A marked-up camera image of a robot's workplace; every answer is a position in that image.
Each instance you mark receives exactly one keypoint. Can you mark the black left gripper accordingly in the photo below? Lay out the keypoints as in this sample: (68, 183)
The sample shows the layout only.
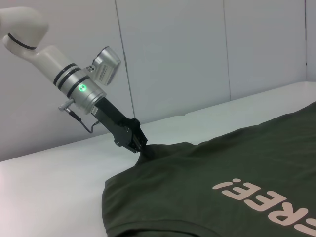
(116, 123)

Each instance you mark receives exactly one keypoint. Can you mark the dark green FREE t-shirt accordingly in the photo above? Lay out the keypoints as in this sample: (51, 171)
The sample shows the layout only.
(197, 185)

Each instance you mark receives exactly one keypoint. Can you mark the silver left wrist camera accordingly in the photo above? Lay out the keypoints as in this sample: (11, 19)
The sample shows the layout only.
(106, 66)

